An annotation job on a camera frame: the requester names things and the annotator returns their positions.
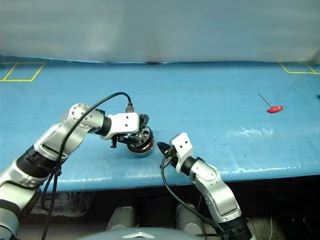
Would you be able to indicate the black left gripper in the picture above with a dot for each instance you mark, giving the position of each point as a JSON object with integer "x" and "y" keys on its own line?
{"x": 117, "y": 140}

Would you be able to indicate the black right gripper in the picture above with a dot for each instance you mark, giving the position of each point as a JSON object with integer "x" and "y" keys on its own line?
{"x": 171, "y": 157}

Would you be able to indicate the black spoked motor rotor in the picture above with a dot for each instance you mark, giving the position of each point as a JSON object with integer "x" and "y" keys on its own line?
{"x": 143, "y": 135}

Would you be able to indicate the motor stator with copper windings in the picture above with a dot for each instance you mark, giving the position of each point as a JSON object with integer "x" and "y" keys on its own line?
{"x": 141, "y": 150}

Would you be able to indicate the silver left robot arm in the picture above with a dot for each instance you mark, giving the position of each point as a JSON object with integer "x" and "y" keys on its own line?
{"x": 62, "y": 130}

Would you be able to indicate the blue plastic table cover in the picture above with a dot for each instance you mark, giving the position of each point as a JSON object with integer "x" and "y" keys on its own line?
{"x": 200, "y": 112}

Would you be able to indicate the grey rounded cylinder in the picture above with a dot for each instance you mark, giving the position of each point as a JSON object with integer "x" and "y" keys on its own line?
{"x": 121, "y": 217}
{"x": 188, "y": 217}

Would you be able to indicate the dark grey crumpled sheet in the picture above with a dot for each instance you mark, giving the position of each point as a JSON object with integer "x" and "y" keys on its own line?
{"x": 72, "y": 203}

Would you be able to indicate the grey robot chest cover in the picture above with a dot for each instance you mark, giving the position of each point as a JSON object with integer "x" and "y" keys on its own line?
{"x": 140, "y": 235}

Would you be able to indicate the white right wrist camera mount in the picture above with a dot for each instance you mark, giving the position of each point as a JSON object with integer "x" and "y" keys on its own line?
{"x": 182, "y": 145}

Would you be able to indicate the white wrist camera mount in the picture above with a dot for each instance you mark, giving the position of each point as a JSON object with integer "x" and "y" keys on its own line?
{"x": 125, "y": 121}
{"x": 182, "y": 145}

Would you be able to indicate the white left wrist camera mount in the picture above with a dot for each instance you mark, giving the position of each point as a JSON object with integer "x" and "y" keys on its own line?
{"x": 125, "y": 121}

